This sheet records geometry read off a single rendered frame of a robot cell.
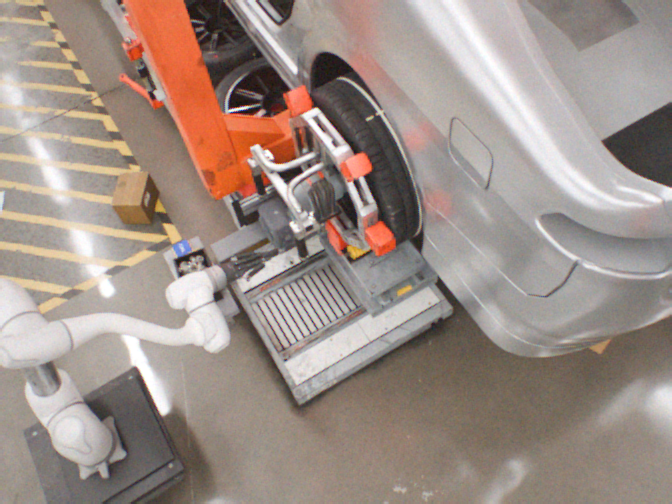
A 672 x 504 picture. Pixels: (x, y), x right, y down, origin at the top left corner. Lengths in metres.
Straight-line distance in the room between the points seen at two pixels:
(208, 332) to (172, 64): 0.92
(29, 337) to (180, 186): 1.82
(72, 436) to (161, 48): 1.36
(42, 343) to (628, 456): 2.25
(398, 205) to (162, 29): 0.95
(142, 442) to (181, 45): 1.49
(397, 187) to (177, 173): 1.85
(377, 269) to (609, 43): 1.31
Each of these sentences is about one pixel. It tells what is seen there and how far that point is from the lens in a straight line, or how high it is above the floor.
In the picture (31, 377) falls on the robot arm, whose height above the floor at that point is 0.77.
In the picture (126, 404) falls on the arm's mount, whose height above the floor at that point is 0.33.
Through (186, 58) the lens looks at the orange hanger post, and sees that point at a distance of 2.24.
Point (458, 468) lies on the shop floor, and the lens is 2.73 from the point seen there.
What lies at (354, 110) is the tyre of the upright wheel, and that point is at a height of 1.18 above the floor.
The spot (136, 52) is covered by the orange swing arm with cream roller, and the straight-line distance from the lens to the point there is 3.68.
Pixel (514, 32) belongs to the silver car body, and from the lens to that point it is 1.49.
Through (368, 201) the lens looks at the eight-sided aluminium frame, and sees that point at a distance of 2.07.
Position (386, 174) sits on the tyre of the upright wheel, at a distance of 2.02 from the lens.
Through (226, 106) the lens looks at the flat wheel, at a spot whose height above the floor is 0.50.
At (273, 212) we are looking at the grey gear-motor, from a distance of 2.81.
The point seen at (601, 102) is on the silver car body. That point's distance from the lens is 2.54.
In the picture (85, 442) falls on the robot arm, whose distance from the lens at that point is 2.42.
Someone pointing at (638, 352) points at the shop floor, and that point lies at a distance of 3.07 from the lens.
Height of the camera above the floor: 2.66
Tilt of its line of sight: 58 degrees down
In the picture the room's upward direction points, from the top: 9 degrees counter-clockwise
